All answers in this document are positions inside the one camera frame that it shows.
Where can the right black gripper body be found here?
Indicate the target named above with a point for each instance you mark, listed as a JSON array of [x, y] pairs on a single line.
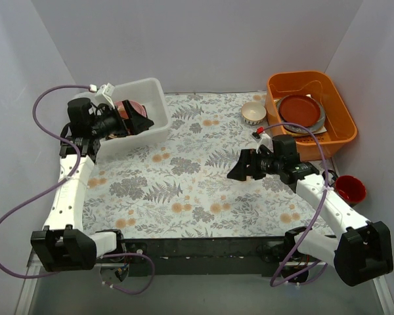
[[251, 164]]

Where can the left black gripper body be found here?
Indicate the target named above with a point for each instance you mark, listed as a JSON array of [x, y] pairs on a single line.
[[127, 117]]

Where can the pink round plate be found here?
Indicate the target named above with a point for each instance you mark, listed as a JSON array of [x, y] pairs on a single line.
[[136, 106]]

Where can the small red round plate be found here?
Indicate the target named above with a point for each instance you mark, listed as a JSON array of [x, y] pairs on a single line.
[[122, 112]]

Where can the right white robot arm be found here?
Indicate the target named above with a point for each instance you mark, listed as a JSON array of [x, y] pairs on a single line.
[[360, 249]]

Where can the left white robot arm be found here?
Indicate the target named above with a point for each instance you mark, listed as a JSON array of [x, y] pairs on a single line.
[[61, 244]]

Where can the yellow plate in orange bin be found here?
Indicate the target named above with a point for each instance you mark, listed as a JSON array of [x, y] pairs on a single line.
[[294, 134]]

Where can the grey plate in orange bin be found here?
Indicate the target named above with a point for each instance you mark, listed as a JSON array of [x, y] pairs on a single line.
[[314, 128]]

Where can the white plastic bin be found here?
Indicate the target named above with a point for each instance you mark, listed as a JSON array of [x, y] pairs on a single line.
[[148, 93]]

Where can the red plate in orange bin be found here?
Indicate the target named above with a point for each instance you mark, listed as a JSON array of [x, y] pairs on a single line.
[[299, 109]]

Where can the orange plastic bin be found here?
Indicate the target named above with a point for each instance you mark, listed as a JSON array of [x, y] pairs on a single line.
[[339, 125]]

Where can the white ceramic bowl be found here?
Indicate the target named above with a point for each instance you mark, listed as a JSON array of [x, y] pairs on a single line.
[[253, 113]]

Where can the red black skull mug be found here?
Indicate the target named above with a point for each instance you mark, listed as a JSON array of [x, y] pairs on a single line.
[[349, 188]]

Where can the floral patterned table mat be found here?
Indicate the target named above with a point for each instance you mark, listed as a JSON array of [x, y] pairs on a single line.
[[179, 188]]

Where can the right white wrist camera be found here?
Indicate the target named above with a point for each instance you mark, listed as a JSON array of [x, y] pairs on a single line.
[[262, 138]]

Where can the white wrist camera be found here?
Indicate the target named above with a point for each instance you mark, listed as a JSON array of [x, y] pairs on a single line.
[[262, 138], [103, 94]]

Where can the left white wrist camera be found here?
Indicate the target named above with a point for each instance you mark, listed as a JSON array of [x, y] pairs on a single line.
[[103, 94]]

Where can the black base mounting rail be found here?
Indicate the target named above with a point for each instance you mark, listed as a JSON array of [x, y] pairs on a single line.
[[212, 256]]

